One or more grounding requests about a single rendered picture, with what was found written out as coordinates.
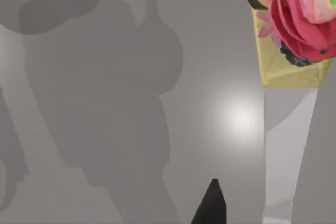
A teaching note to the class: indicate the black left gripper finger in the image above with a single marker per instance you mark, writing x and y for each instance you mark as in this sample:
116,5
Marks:
214,205

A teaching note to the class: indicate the yellow plant pot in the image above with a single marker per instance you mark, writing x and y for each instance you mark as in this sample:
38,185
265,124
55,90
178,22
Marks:
286,73

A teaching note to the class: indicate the pink flower plant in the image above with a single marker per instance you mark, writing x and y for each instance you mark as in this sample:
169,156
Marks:
296,14

